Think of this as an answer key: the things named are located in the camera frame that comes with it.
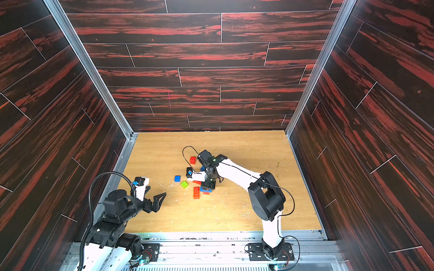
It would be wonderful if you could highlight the right aluminium corner post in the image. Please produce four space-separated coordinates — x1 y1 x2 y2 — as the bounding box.
285 0 357 142

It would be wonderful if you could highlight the red long lego upright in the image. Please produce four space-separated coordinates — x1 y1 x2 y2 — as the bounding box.
193 186 200 199

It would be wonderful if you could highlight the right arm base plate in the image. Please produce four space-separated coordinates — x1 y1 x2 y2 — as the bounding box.
245 242 295 262

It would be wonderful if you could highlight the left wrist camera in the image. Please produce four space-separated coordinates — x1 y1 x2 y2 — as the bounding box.
133 176 150 201

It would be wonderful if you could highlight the aluminium front rail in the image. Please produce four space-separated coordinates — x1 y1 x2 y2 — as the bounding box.
137 230 350 271

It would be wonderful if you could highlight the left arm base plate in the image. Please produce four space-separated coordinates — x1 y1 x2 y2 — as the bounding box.
131 243 161 263

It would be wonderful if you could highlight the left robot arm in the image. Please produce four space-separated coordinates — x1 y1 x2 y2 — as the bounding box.
77 190 167 271

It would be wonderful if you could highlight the aluminium corner post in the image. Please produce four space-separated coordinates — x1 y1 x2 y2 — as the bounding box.
44 0 137 140
285 0 357 142

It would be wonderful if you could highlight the left aluminium corner post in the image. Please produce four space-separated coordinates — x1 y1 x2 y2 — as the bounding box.
44 0 137 140

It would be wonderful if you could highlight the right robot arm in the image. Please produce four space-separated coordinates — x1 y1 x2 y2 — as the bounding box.
191 150 286 260

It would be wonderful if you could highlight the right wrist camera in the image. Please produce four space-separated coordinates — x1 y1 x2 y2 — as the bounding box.
186 170 206 182

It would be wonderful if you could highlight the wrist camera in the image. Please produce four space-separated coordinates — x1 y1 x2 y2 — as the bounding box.
133 176 150 201
186 170 206 182

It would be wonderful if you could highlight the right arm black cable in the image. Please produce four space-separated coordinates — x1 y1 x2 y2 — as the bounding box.
181 146 302 268

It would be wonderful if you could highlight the green square lego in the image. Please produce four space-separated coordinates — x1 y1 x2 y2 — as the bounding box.
180 181 188 189

